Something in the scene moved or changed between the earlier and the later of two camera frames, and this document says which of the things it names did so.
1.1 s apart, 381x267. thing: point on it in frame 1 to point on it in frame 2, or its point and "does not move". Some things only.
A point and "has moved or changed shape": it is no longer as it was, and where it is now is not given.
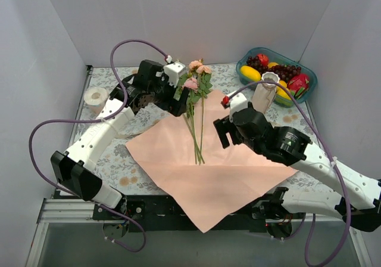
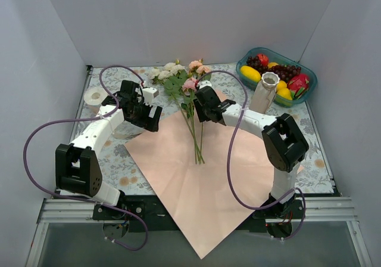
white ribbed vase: (265, 93) does not move
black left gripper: (177, 103) to (144, 115)
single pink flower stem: (191, 85) does not move
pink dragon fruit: (299, 85) does not move
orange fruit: (270, 65) does not move
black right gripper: (227, 131) to (205, 102)
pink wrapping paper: (211, 185) has moved or changed shape
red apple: (264, 59) does not move
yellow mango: (250, 73) does not move
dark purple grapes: (284, 71) does not move
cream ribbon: (126, 136) has moved or changed shape
